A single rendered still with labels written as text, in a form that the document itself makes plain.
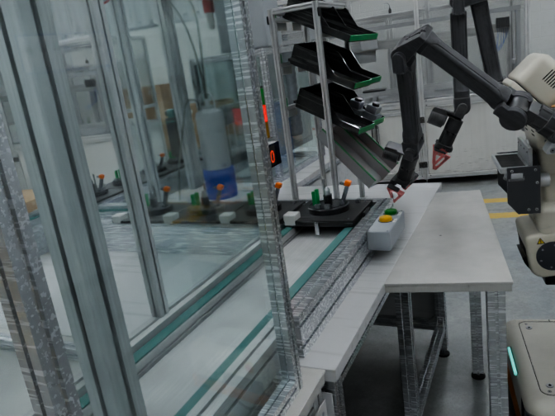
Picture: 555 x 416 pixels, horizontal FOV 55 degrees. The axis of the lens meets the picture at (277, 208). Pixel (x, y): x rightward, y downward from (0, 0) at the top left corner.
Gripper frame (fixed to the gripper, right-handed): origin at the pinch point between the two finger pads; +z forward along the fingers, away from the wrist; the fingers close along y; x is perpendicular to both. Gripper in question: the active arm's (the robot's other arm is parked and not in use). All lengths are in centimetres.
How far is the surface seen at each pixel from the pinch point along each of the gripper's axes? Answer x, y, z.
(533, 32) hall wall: -82, -793, 239
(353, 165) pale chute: -15.4, 13.9, -14.8
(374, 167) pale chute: -11.5, 2.7, -8.7
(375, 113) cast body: -21.3, -10.4, -22.7
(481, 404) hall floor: 65, 17, 68
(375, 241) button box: 11, 50, -23
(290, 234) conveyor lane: -16, 54, -11
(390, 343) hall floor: 17, -7, 100
